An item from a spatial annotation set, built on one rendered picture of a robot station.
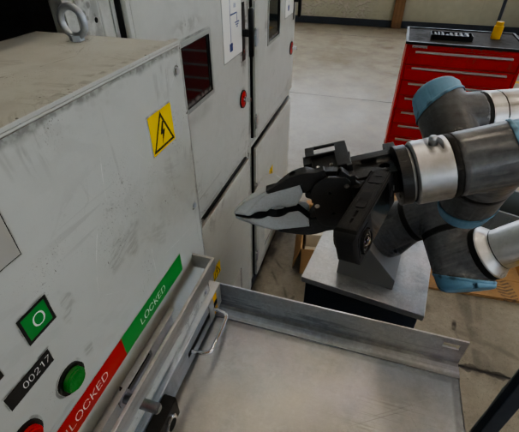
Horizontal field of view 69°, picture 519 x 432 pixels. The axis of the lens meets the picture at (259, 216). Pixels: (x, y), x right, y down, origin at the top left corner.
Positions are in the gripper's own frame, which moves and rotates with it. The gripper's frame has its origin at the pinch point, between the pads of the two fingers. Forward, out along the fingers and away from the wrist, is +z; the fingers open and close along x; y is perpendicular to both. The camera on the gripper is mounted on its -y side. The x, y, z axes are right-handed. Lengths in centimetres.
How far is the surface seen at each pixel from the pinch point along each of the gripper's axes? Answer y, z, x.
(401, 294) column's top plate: 29, -24, -55
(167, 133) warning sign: 7.4, 8.0, 9.8
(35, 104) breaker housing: -8.5, 10.5, 20.8
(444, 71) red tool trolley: 213, -95, -73
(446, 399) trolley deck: -3, -24, -45
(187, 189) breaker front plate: 10.5, 10.1, -0.9
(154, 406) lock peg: -14.5, 15.7, -16.3
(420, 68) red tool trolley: 218, -82, -69
